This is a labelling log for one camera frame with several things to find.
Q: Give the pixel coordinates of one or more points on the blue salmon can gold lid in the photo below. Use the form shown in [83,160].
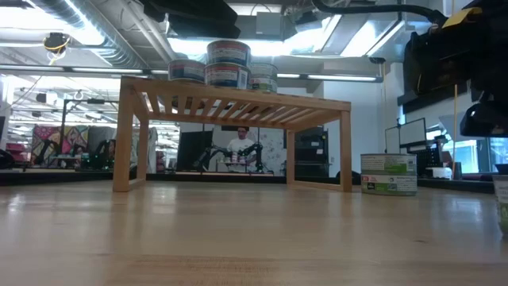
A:
[186,71]
[226,76]
[228,53]

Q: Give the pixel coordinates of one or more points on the wooden slatted shelf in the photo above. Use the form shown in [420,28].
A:
[238,97]

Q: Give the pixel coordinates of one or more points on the black background robot arm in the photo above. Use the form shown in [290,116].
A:
[212,157]
[254,153]
[101,153]

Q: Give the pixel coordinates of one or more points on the grey ceiling air unit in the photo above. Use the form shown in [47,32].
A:
[274,24]

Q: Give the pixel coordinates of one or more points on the ceiling light strip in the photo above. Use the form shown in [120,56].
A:
[341,77]
[107,70]

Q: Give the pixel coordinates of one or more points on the black panel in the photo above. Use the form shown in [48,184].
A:
[190,149]

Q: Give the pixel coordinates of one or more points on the person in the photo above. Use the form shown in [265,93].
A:
[241,147]

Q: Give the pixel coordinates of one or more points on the colourful patterned fabric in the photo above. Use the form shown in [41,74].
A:
[75,137]

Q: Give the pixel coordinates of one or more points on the black cabinet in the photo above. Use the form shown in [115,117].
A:
[311,155]

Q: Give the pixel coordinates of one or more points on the silver ventilation duct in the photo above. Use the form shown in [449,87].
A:
[115,51]

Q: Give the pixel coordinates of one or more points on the black metal table frame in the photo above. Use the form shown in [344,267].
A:
[59,177]

